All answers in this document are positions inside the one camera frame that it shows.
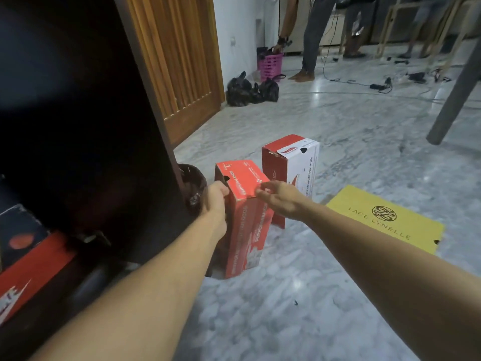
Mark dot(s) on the person's left thumb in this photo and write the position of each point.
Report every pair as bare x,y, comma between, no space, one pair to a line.
222,189

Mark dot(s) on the white low cabinet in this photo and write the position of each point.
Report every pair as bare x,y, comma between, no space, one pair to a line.
332,31

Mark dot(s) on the dark blue box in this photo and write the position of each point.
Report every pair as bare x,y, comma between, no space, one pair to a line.
20,233

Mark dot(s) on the person's right fingers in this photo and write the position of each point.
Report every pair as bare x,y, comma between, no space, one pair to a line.
266,192

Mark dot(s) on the person's left hand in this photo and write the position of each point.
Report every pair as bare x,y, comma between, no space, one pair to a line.
213,202

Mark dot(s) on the grey table leg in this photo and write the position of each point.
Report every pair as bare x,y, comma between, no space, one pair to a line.
456,93

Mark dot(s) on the light wooden frame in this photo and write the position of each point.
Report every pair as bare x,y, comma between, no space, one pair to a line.
447,30

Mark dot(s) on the black power adapter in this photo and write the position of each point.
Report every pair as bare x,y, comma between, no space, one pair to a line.
377,86

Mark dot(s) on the pink plastic basket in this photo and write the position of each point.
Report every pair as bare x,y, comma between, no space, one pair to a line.
270,66

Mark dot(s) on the person's right hand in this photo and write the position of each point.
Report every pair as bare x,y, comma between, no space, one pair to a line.
287,202

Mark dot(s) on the person's right forearm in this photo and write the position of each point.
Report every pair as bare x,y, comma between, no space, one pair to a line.
394,274

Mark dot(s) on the black plastic bag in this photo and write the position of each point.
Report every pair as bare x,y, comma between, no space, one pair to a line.
269,90
238,90

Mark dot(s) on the dark brown bag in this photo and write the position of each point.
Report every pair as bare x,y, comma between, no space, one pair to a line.
192,186

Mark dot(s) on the red box with white print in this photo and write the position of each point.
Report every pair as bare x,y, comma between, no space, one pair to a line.
26,278

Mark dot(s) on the person's left forearm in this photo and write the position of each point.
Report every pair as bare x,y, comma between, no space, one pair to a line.
150,296

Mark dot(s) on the dark cabinet door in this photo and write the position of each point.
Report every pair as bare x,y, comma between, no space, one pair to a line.
82,116

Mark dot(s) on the wooden slatted door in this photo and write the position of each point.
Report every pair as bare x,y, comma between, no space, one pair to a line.
180,63

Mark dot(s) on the red and white shoe box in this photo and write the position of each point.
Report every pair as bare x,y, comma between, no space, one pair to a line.
293,157

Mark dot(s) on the black device on floor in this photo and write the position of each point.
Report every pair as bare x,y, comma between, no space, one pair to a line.
417,77

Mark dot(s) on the yellow flat box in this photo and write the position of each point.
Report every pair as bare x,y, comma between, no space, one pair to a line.
390,218

